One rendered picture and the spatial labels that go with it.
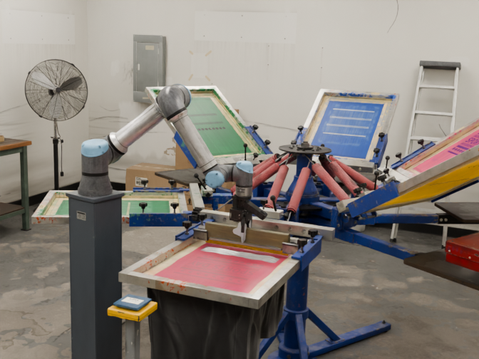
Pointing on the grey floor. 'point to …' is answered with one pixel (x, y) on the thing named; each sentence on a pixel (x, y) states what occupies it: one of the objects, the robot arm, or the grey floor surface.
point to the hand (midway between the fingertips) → (246, 238)
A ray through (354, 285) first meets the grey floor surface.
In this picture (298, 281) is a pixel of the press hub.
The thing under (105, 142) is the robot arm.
